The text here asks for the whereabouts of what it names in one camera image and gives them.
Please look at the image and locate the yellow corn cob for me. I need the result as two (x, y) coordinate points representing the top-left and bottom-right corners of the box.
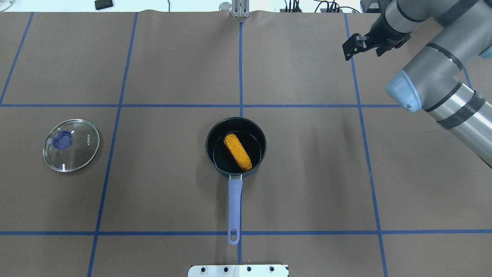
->
(223, 133), (253, 172)

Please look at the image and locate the blue saucepan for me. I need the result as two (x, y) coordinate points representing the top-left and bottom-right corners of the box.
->
(204, 117), (267, 245)

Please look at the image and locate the aluminium frame post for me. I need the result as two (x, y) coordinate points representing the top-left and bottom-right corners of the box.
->
(231, 0), (251, 18)

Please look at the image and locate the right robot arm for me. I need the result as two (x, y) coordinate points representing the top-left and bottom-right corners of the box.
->
(342, 0), (492, 165)

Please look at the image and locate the white camera mast base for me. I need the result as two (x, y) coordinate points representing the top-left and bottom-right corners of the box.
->
(188, 264), (289, 277)

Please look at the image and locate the small black square pad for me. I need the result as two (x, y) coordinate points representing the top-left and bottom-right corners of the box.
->
(94, 0), (114, 11)

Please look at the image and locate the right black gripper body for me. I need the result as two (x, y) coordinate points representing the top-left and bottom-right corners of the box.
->
(368, 14), (411, 57)

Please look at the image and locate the glass pot lid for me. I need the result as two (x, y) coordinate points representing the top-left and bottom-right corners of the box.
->
(43, 119), (100, 172)

